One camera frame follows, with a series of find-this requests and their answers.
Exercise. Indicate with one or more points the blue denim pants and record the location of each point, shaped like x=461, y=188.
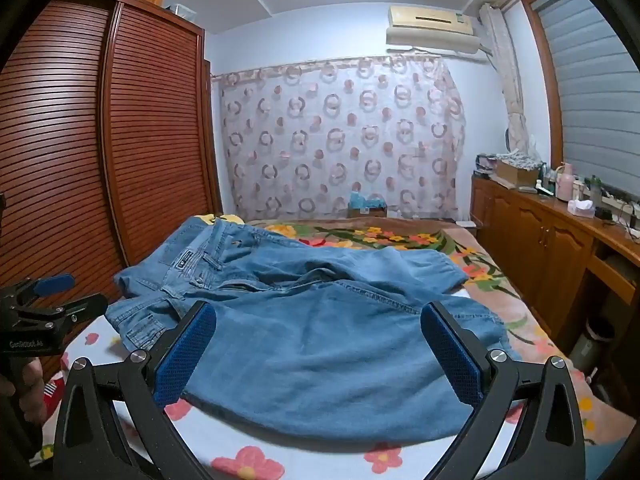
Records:
x=325, y=335

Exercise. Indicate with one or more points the plush floral blanket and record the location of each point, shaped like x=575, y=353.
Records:
x=400, y=237

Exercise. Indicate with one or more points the clear plastic storage box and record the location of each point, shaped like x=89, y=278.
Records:
x=181, y=9

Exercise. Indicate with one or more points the tied beige window drape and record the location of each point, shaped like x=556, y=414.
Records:
x=510, y=85

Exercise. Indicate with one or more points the sheer circle-patterned curtain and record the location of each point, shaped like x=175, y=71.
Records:
x=340, y=135

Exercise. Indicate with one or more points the stack of flat packages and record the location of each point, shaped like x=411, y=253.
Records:
x=484, y=164

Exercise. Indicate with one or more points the small brown box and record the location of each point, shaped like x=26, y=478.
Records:
x=370, y=213

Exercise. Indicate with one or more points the pink thermos jug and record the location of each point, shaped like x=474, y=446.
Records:
x=563, y=185

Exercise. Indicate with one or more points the open cardboard box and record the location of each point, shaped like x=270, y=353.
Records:
x=515, y=172

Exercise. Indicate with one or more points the white flower-print bed sheet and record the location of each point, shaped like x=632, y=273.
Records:
x=225, y=440

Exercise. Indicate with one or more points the wall air conditioner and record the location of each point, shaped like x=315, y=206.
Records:
x=432, y=27

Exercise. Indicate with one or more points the person's left hand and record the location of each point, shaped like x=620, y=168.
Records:
x=34, y=390

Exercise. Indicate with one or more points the grey trash bin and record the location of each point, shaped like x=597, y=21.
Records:
x=592, y=345

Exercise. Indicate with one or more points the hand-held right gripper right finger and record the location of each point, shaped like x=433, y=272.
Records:
x=450, y=360

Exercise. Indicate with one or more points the long wooden sideboard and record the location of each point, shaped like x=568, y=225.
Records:
x=540, y=240

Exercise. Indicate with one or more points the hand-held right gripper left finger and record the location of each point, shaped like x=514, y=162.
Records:
x=185, y=355

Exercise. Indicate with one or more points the blue plastic bag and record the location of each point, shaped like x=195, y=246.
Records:
x=365, y=201

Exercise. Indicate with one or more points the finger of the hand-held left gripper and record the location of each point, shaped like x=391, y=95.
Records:
x=75, y=309
x=54, y=285

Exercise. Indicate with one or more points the brown slatted wooden wardrobe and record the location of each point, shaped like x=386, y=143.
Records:
x=150, y=135

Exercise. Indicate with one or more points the grey window blind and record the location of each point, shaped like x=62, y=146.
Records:
x=595, y=85

